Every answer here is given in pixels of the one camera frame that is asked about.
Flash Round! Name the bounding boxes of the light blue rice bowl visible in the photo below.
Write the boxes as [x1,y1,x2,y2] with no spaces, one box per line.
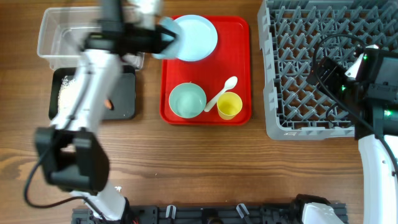
[152,17,182,60]

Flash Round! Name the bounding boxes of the orange carrot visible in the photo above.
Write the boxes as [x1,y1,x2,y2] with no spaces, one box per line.
[104,100,113,110]

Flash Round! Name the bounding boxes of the mint green bowl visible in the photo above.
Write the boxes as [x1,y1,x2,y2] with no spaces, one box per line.
[169,83,207,119]

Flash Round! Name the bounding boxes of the yellow plastic cup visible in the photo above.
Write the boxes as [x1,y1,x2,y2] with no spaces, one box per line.
[216,92,243,120]

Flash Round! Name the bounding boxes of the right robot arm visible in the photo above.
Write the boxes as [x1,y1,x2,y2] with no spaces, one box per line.
[307,45,397,223]

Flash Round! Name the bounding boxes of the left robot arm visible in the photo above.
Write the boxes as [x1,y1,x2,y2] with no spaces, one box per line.
[35,1,167,223]

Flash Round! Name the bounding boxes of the grey dishwasher rack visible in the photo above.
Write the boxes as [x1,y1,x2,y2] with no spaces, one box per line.
[257,0,397,140]

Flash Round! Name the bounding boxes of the black rectangular tray bin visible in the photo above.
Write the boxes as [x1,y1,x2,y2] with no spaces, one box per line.
[49,65,136,121]

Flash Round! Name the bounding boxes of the light blue plate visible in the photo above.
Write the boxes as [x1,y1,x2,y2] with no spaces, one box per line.
[175,15,218,62]

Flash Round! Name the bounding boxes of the clear plastic storage bin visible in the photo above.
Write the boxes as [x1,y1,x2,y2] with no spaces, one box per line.
[37,6,146,72]

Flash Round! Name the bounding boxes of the cooked rice leftovers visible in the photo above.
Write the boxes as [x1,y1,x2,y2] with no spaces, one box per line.
[58,75,80,113]

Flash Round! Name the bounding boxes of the white plastic spoon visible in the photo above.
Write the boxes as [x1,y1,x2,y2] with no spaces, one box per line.
[204,76,238,112]

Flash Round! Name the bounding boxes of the left black cable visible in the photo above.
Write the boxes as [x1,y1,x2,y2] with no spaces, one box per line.
[23,155,103,222]

